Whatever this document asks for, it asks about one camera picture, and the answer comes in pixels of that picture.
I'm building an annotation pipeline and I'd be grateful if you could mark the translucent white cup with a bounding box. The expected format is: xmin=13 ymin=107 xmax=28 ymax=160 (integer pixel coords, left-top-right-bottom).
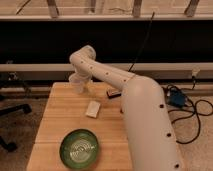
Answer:
xmin=68 ymin=73 xmax=86 ymax=94

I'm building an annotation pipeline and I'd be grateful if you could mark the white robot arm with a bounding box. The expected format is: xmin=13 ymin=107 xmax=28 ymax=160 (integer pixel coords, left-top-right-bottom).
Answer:
xmin=69 ymin=45 xmax=185 ymax=171

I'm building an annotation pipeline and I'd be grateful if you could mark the black rectangular eraser block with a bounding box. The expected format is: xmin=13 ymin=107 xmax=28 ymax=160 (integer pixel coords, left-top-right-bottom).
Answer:
xmin=106 ymin=89 xmax=121 ymax=99

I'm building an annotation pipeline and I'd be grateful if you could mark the white rectangular block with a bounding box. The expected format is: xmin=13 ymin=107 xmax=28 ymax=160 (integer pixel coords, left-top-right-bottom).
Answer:
xmin=86 ymin=101 xmax=100 ymax=118

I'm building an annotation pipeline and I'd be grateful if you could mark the blue power adapter box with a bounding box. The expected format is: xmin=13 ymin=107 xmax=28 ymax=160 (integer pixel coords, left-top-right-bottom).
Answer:
xmin=168 ymin=91 xmax=186 ymax=107

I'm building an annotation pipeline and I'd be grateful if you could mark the black office chair base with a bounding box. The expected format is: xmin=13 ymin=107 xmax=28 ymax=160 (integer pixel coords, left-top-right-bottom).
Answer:
xmin=0 ymin=103 xmax=32 ymax=152

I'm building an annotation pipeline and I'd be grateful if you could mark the black hanging cable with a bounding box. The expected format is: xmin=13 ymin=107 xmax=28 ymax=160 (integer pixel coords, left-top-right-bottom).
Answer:
xmin=128 ymin=12 xmax=156 ymax=73

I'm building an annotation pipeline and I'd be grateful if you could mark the black floor cable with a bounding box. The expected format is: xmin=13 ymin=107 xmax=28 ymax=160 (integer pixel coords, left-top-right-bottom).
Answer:
xmin=162 ymin=84 xmax=213 ymax=146

